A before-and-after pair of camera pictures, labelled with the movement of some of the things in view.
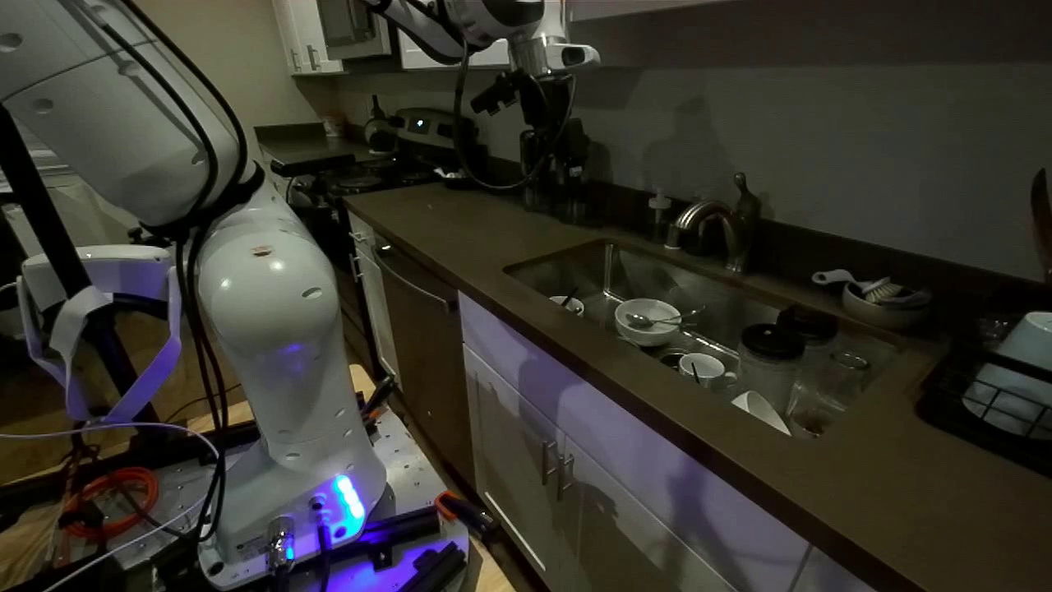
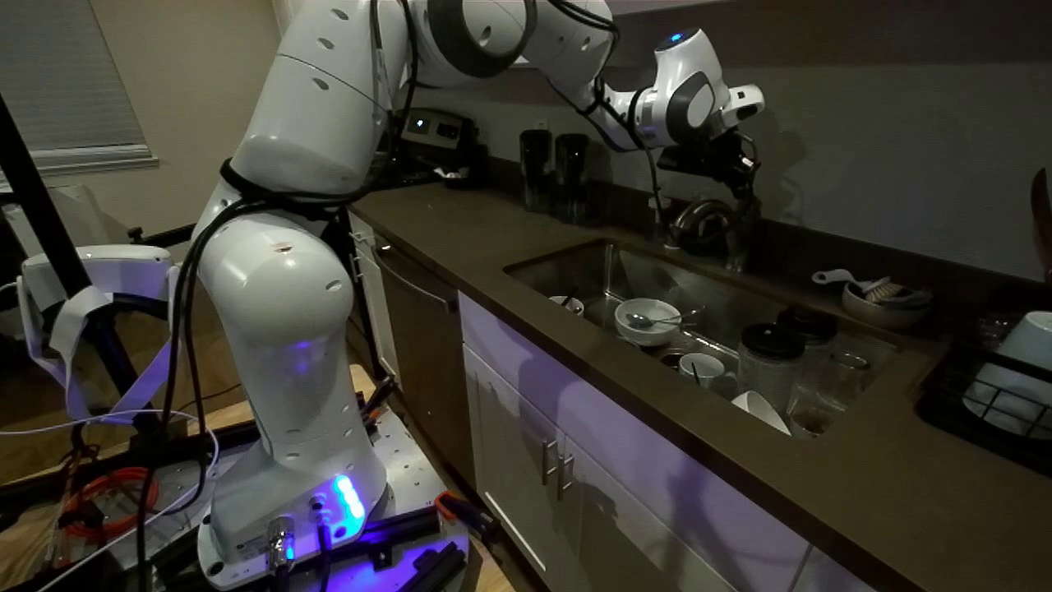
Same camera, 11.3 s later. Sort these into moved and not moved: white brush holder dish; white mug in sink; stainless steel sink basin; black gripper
Moved: black gripper
Not moved: white mug in sink; stainless steel sink basin; white brush holder dish
